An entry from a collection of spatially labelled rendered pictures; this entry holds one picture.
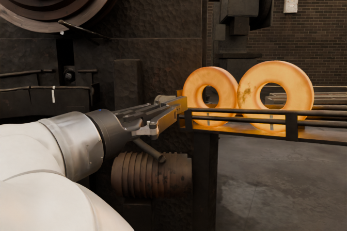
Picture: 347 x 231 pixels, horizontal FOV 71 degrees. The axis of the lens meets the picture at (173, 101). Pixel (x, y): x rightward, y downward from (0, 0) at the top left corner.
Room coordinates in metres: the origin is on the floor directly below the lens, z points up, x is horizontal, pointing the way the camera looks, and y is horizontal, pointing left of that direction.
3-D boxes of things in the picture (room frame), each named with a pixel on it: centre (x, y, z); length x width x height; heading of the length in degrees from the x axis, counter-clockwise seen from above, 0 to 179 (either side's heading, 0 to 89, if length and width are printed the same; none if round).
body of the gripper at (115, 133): (0.36, 0.09, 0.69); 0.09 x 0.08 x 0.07; 142
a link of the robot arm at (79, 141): (0.30, 0.14, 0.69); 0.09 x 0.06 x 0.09; 52
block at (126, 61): (0.81, 0.15, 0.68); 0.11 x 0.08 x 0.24; 178
